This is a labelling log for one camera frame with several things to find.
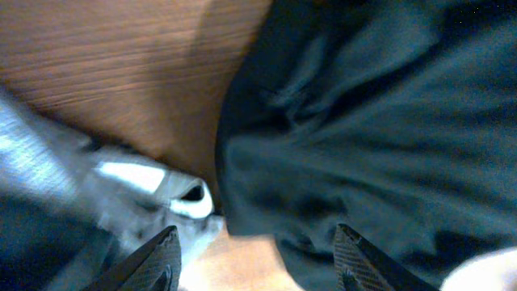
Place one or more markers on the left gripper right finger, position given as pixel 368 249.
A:
pixel 360 266

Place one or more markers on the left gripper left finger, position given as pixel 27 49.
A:
pixel 155 266

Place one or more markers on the black t-shirt small logo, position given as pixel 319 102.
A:
pixel 396 119

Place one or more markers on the grey folded garment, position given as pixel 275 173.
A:
pixel 72 209

